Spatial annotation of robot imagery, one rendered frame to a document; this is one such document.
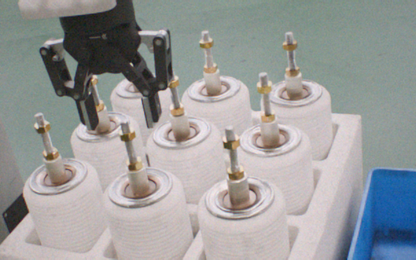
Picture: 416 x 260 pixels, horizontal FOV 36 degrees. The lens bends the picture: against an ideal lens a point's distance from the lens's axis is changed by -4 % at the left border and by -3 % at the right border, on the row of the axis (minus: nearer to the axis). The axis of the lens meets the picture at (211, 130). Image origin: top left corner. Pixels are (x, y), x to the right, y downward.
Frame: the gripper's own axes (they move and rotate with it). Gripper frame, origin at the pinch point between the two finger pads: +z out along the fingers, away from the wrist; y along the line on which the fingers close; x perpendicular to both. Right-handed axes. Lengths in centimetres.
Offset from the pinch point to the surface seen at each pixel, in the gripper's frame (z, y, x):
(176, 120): 6.9, -2.5, -10.7
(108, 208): 9.9, 2.7, 3.2
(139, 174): 7.1, -0.9, 0.8
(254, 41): 34, 2, -98
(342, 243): 27.9, -22.2, -11.7
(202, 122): 9.2, -4.9, -13.9
